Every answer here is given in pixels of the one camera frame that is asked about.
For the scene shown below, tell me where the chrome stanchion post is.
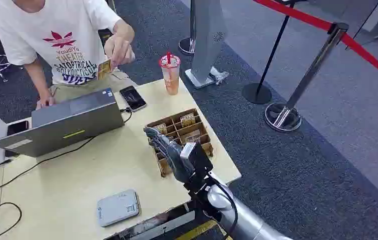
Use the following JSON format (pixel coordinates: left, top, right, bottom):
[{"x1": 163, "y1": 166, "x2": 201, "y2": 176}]
[
  {"x1": 264, "y1": 22, "x2": 349, "y2": 134},
  {"x1": 178, "y1": 0, "x2": 197, "y2": 57}
]

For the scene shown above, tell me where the grey floor stand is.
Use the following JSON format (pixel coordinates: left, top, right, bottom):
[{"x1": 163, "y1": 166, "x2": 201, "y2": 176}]
[{"x1": 184, "y1": 0, "x2": 230, "y2": 90}]

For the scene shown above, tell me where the grey metal desk rail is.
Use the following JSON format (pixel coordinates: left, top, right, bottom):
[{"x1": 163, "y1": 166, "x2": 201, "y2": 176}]
[{"x1": 127, "y1": 210, "x2": 196, "y2": 240}]

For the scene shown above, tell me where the black smartphone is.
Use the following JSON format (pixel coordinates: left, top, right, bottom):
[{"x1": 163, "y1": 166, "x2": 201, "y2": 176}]
[
  {"x1": 119, "y1": 85, "x2": 148, "y2": 113},
  {"x1": 6, "y1": 119, "x2": 31, "y2": 137}
]

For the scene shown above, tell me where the person's right hand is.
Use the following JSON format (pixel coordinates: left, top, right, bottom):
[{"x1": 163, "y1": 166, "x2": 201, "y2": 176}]
[{"x1": 36, "y1": 95, "x2": 57, "y2": 111}]

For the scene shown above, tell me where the orange drink cup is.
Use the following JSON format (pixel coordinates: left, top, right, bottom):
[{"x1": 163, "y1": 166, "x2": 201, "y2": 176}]
[{"x1": 158, "y1": 50, "x2": 182, "y2": 97}]

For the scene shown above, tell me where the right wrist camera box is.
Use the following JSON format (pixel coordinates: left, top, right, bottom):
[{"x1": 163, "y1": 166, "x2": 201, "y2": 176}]
[{"x1": 179, "y1": 142, "x2": 214, "y2": 180}]

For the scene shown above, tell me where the black stanchion post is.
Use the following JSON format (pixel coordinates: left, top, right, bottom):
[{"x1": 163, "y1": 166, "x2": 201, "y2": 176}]
[{"x1": 241, "y1": 0, "x2": 296, "y2": 106}]

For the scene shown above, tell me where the white flat device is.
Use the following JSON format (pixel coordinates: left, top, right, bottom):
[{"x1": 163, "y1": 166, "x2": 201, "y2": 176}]
[{"x1": 96, "y1": 188, "x2": 141, "y2": 228}]

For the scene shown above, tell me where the person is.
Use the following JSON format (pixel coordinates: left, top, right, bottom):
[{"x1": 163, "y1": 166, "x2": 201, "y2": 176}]
[{"x1": 0, "y1": 0, "x2": 137, "y2": 111}]

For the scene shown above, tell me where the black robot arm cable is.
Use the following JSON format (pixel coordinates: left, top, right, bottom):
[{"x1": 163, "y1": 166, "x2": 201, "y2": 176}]
[{"x1": 208, "y1": 178, "x2": 239, "y2": 238}]

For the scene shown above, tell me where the grey laptop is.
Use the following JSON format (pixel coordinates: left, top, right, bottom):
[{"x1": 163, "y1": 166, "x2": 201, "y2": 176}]
[{"x1": 0, "y1": 87, "x2": 126, "y2": 159}]

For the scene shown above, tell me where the red barrier belt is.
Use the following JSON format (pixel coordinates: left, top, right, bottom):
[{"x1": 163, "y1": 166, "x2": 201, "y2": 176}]
[{"x1": 253, "y1": 0, "x2": 378, "y2": 87}]

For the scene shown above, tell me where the person's left hand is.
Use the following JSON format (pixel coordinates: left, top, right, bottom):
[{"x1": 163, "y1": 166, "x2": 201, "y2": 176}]
[{"x1": 104, "y1": 33, "x2": 136, "y2": 69}]

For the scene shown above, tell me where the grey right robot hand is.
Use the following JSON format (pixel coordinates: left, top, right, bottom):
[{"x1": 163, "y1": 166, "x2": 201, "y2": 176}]
[{"x1": 143, "y1": 127, "x2": 195, "y2": 184}]

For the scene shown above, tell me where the black laptop cable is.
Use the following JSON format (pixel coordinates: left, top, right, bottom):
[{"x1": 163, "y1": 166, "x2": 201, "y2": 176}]
[{"x1": 0, "y1": 107, "x2": 133, "y2": 202}]

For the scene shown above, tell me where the wooden card box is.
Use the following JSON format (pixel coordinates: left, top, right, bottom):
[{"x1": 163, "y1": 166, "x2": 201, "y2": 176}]
[{"x1": 145, "y1": 107, "x2": 214, "y2": 178}]

